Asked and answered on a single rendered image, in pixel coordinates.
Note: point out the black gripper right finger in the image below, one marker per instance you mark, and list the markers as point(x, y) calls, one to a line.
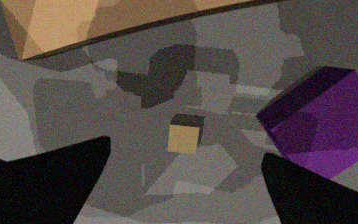
point(301, 196)

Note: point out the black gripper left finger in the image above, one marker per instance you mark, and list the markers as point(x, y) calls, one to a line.
point(52, 187)

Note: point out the purple cube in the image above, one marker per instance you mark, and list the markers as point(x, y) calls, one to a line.
point(315, 125)

